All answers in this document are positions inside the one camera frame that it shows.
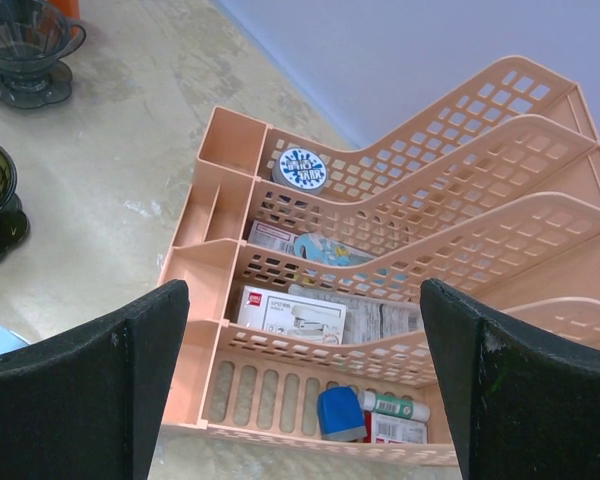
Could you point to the white stapler box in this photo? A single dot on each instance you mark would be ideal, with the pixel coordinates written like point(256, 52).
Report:
point(290, 315)

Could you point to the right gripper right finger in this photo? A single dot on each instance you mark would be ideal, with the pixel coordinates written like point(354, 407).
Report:
point(521, 402)

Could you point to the glue stick green label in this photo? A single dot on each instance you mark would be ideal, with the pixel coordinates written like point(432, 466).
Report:
point(393, 406)

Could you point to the orange coffee filter bag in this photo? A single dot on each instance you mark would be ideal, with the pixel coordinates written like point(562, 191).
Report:
point(62, 10)

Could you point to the peach plastic desk organizer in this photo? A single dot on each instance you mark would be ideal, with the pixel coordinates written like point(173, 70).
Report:
point(493, 189)

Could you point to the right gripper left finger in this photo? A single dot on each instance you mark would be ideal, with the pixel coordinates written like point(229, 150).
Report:
point(88, 403)

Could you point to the blue stamp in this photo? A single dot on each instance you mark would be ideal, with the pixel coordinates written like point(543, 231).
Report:
point(340, 416)

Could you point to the white red staples box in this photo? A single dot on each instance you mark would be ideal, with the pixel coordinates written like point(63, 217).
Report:
point(385, 429)

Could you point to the light blue scissors pack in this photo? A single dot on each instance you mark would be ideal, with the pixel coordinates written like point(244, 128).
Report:
point(319, 249)

